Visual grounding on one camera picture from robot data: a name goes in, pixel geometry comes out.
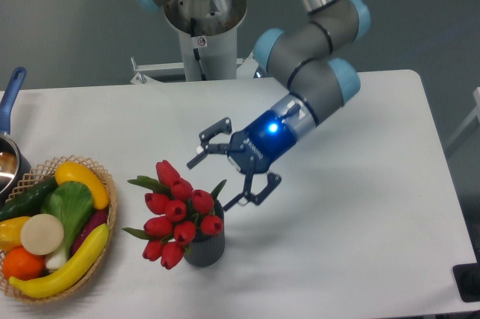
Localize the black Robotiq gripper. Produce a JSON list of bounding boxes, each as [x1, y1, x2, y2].
[[186, 110, 299, 211]]

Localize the red tulip bouquet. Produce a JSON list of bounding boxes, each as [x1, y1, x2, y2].
[[123, 160, 227, 269]]

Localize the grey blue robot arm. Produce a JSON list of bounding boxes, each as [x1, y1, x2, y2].
[[137, 0, 371, 205]]

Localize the dark grey ribbed vase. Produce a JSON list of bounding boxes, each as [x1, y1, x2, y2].
[[184, 200, 225, 268]]

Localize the purple sweet potato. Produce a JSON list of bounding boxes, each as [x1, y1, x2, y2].
[[70, 209, 108, 255]]

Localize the green bok choy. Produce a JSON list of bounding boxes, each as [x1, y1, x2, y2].
[[40, 181, 94, 272]]

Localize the woven wicker basket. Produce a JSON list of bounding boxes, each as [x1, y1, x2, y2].
[[1, 155, 118, 303]]

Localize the long yellow banana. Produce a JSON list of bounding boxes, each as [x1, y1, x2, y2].
[[8, 224, 110, 299]]

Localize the beige round radish slice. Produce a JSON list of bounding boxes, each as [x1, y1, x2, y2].
[[20, 214, 64, 255]]

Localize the green cucumber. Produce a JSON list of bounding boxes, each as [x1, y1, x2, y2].
[[1, 177, 58, 221]]

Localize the black device at edge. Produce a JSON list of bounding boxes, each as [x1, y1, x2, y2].
[[452, 263, 479, 302]]

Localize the yellow bell pepper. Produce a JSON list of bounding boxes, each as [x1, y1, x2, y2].
[[0, 216, 31, 253]]

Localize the orange fruit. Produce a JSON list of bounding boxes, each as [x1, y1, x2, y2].
[[1, 247, 44, 281]]

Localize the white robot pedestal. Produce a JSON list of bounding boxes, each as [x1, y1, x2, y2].
[[130, 29, 266, 84]]

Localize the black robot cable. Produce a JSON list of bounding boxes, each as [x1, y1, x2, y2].
[[189, 17, 208, 81]]

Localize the white frame at right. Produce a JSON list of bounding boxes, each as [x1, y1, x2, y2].
[[444, 87, 479, 158]]

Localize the blue handled saucepan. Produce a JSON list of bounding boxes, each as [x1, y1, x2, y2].
[[1, 67, 31, 206]]

